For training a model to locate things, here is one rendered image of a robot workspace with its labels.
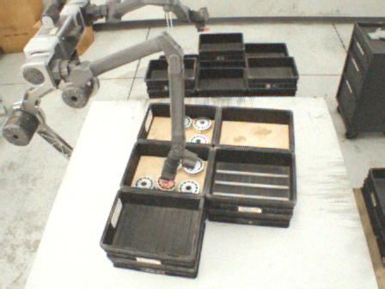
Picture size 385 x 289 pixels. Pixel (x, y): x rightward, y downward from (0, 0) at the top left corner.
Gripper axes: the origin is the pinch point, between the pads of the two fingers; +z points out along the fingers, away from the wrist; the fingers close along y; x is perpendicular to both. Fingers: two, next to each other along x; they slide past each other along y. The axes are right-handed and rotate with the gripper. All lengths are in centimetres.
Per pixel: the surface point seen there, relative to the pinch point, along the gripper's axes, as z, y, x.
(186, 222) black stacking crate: 2.5, -17.6, -13.4
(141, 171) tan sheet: 9.6, 8.9, 12.9
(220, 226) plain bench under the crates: 9.5, -10.4, -31.3
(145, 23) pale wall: 93, 314, 74
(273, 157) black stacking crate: -18, 18, -47
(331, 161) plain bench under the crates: -12, 35, -85
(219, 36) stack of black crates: 16, 189, -15
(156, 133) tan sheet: 7.3, 35.8, 11.2
